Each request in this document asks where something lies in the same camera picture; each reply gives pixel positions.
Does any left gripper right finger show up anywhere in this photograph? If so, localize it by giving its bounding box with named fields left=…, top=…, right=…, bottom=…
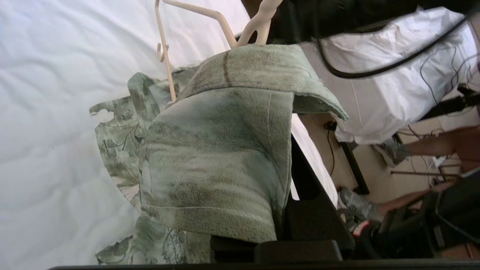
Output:
left=279, top=135, right=355, bottom=260

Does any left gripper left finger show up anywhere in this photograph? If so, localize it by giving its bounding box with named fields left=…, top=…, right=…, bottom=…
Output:
left=209, top=234, right=259, bottom=263

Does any green floral short-sleeve shirt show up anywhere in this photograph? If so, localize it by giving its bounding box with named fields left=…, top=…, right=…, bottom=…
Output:
left=89, top=43, right=349, bottom=265

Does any cream wire clothes hanger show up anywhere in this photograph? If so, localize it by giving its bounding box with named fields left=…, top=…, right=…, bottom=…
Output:
left=154, top=0, right=284, bottom=102

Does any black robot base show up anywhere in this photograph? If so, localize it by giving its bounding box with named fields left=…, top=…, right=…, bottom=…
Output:
left=352, top=174, right=480, bottom=260

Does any grey sneaker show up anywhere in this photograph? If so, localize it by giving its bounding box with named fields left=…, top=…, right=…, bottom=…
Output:
left=337, top=187, right=384, bottom=222
left=373, top=136, right=410, bottom=168

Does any bare person leg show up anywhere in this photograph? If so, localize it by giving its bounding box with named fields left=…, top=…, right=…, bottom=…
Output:
left=407, top=127, right=480, bottom=159
left=379, top=181, right=456, bottom=217

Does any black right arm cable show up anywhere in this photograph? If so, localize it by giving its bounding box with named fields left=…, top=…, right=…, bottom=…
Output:
left=317, top=10, right=480, bottom=80

